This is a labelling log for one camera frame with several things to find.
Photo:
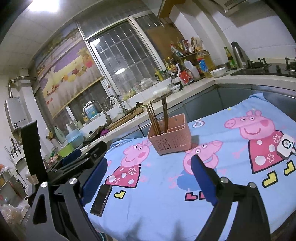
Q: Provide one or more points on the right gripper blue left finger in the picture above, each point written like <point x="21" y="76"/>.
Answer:
<point x="58" y="213"/>

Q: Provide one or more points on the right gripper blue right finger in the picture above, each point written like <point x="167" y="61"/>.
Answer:
<point x="250" y="220"/>

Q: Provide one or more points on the chrome kitchen faucet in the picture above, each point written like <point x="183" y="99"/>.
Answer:
<point x="108" y="119"/>
<point x="117" y="102"/>

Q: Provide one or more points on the barred kitchen window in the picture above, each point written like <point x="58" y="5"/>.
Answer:
<point x="125" y="49"/>

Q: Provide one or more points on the green plastic basin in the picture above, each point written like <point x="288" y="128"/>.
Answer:
<point x="65" y="150"/>

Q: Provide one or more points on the light blue plastic container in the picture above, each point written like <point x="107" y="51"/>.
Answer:
<point x="75" y="138"/>

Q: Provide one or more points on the black smartphone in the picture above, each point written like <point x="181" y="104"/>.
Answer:
<point x="101" y="200"/>

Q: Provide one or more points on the purple cloth rag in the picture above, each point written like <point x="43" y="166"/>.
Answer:
<point x="104" y="132"/>

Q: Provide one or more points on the blue white detergent tub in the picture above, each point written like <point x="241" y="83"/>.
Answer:
<point x="91" y="111"/>

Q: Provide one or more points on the phone mounted on gripper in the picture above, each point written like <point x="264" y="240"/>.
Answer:
<point x="32" y="151"/>

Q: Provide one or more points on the Peppa Pig blue tablecloth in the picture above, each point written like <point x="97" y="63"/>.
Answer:
<point x="171" y="196"/>

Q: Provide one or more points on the white gas water heater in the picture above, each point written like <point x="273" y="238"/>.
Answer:
<point x="15" y="114"/>

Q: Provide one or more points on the wooden cutting board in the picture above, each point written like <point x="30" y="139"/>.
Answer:
<point x="129" y="116"/>

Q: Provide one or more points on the fruit print roller blind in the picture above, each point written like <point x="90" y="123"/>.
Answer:
<point x="65" y="68"/>

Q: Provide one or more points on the pink perforated utensil basket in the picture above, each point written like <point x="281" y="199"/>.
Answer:
<point x="177" y="139"/>

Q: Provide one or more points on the red snack packet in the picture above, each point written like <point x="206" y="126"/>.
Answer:
<point x="186" y="77"/>

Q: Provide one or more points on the white translucent plastic jug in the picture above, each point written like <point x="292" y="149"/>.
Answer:
<point x="192" y="69"/>

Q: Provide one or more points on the white ceramic bowl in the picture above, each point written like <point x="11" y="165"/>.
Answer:
<point x="218" y="72"/>

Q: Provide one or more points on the black gas stove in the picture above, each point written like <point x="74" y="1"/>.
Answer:
<point x="261" y="67"/>

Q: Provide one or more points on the wooden spice shelf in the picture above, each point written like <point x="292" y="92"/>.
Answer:
<point x="186" y="49"/>

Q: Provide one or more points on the green glass sauce bottle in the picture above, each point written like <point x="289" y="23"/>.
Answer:
<point x="230" y="59"/>

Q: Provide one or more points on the large cooking oil bottle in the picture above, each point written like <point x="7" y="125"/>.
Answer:
<point x="205" y="62"/>

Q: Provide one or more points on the stainless steel thermos kettle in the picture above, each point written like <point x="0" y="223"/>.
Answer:
<point x="240" y="56"/>

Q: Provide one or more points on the steel range hood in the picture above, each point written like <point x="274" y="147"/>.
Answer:
<point x="230" y="7"/>

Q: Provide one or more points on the white small camera device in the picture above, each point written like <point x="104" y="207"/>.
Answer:
<point x="285" y="147"/>

